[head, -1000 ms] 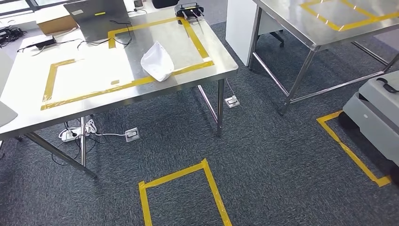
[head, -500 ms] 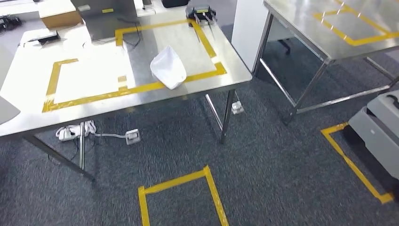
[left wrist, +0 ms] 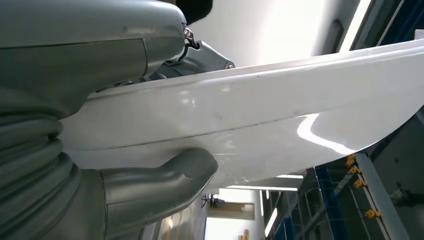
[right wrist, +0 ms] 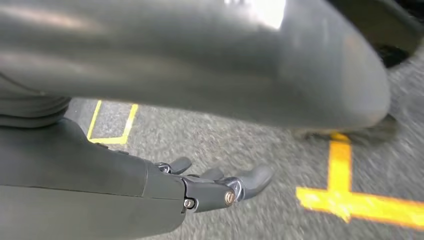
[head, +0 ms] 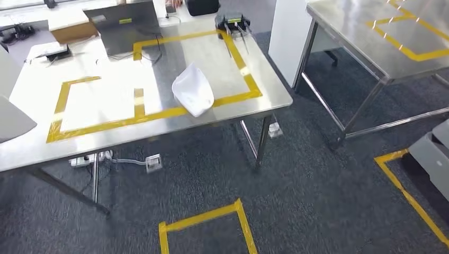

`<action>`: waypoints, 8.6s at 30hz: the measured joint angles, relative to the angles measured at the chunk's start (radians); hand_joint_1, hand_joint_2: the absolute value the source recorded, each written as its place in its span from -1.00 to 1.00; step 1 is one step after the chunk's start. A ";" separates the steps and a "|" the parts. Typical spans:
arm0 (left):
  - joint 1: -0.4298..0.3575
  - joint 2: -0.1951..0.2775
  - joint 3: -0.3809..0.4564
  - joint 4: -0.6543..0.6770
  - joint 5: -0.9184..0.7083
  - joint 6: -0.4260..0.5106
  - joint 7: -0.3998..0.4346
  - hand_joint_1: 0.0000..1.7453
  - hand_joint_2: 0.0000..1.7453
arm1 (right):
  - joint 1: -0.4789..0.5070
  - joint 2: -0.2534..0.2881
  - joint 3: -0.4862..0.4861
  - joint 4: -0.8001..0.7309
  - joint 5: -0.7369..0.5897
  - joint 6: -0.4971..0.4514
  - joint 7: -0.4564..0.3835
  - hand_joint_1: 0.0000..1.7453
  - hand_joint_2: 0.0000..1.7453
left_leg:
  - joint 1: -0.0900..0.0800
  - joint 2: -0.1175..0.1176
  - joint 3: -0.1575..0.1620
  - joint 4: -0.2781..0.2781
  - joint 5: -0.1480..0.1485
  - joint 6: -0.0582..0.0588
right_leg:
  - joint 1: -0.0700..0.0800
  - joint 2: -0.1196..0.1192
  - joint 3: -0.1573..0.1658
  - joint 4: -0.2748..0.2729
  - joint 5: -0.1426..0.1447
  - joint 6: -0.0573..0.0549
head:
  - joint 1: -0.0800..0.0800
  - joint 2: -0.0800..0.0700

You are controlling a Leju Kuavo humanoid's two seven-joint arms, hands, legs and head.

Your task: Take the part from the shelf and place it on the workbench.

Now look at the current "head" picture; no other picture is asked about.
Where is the black cable bundle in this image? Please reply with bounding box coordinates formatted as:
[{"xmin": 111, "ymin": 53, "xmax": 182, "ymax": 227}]
[{"xmin": 0, "ymin": 22, "xmax": 36, "ymax": 44}]

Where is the grey laptop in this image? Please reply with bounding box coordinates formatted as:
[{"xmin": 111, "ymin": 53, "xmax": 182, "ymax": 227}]
[{"xmin": 83, "ymin": 0, "xmax": 163, "ymax": 57}]

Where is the white plastic shell part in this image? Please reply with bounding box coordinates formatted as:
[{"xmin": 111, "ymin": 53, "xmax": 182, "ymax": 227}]
[
  {"xmin": 171, "ymin": 62, "xmax": 215, "ymax": 118},
  {"xmin": 0, "ymin": 94, "xmax": 38, "ymax": 144}
]

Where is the yellow floor tape square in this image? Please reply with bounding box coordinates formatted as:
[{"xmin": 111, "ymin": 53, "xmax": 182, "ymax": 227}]
[
  {"xmin": 373, "ymin": 149, "xmax": 449, "ymax": 247},
  {"xmin": 158, "ymin": 198, "xmax": 259, "ymax": 254}
]

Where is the black office chair base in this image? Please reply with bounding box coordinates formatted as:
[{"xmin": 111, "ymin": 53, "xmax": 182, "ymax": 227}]
[{"xmin": 324, "ymin": 50, "xmax": 339, "ymax": 67}]

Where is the brown cardboard box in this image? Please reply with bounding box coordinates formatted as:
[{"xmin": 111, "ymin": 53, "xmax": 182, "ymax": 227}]
[{"xmin": 49, "ymin": 21, "xmax": 100, "ymax": 45}]

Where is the black router with antennas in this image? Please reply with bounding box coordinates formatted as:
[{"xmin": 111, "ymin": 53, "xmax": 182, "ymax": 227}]
[{"xmin": 214, "ymin": 11, "xmax": 252, "ymax": 59}]

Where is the white side cabinet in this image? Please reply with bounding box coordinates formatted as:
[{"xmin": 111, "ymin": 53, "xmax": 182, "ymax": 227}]
[{"xmin": 0, "ymin": 46, "xmax": 22, "ymax": 99}]

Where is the steel table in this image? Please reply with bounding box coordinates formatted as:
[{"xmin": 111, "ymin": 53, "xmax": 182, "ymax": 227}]
[{"xmin": 293, "ymin": 0, "xmax": 449, "ymax": 152}]

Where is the metal floor socket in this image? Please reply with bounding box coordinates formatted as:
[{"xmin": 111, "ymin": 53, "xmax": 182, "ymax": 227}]
[
  {"xmin": 268, "ymin": 122, "xmax": 284, "ymax": 139},
  {"xmin": 145, "ymin": 153, "xmax": 164, "ymax": 174}
]

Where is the white power strip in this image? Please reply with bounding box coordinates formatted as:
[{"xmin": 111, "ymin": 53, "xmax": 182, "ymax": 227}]
[{"xmin": 68, "ymin": 150, "xmax": 114, "ymax": 168}]

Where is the steel workbench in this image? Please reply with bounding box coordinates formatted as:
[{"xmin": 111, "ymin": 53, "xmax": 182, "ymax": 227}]
[{"xmin": 0, "ymin": 19, "xmax": 294, "ymax": 216}]

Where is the black power adapter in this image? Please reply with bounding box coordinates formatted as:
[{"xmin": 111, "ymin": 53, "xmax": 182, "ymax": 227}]
[{"xmin": 44, "ymin": 43, "xmax": 73, "ymax": 59}]

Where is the black bag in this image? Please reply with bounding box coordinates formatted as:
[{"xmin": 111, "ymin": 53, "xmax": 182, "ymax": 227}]
[{"xmin": 185, "ymin": 0, "xmax": 221, "ymax": 17}]

